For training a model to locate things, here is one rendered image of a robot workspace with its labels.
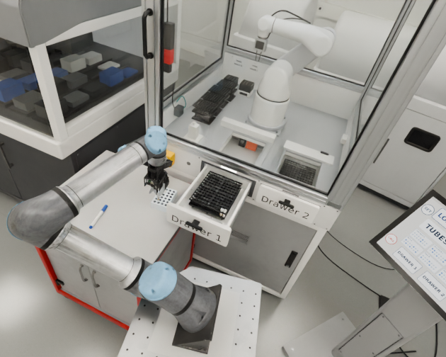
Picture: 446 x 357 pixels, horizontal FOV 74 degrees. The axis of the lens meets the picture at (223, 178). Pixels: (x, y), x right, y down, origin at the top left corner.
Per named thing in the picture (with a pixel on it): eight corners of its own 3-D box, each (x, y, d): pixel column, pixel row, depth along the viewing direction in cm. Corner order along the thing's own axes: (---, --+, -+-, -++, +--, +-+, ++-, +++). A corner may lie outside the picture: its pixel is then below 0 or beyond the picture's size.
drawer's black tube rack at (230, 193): (223, 223, 132) (225, 214, 128) (187, 208, 135) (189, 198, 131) (240, 193, 148) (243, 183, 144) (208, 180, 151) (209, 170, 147)
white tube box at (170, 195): (167, 212, 141) (167, 207, 139) (151, 207, 142) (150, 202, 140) (177, 195, 150) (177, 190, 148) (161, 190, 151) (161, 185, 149)
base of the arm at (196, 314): (212, 329, 93) (190, 314, 89) (178, 336, 100) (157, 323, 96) (219, 285, 105) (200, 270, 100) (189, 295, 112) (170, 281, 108)
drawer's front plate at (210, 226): (226, 247, 125) (230, 231, 118) (166, 220, 131) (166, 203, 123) (227, 244, 126) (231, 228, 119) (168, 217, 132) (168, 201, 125)
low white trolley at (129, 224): (146, 348, 166) (140, 280, 115) (56, 299, 178) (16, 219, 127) (193, 266, 207) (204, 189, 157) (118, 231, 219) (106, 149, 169)
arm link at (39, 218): (2, 214, 67) (157, 119, 96) (-2, 216, 75) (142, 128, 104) (37, 253, 70) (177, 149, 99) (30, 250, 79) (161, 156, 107)
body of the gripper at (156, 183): (143, 187, 126) (142, 166, 118) (152, 175, 133) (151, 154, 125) (160, 192, 126) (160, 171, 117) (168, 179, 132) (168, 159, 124)
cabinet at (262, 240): (284, 306, 196) (331, 232, 142) (149, 243, 216) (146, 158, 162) (309, 211, 264) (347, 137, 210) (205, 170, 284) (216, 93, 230)
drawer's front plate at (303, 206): (311, 224, 142) (319, 208, 135) (255, 201, 148) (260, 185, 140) (311, 221, 143) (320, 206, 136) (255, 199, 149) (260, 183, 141)
